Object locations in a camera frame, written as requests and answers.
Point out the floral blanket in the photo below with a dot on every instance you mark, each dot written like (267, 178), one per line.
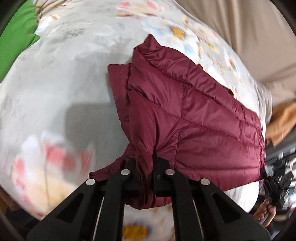
(69, 104)

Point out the maroon puffer jacket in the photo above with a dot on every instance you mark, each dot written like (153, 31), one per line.
(185, 129)

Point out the orange cloth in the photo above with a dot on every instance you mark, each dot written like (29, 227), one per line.
(281, 126)

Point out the green cushion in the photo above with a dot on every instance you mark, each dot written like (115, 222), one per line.
(16, 39)

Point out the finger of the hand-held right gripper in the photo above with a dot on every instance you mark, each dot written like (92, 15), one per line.
(269, 187)

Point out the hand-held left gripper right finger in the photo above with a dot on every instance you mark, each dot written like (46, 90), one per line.
(182, 199)

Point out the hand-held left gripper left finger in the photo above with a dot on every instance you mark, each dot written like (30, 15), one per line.
(111, 199)

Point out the person's right hand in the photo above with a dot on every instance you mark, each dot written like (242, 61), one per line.
(262, 210)

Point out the beige backdrop sheet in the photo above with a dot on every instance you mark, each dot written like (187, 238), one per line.
(254, 41)

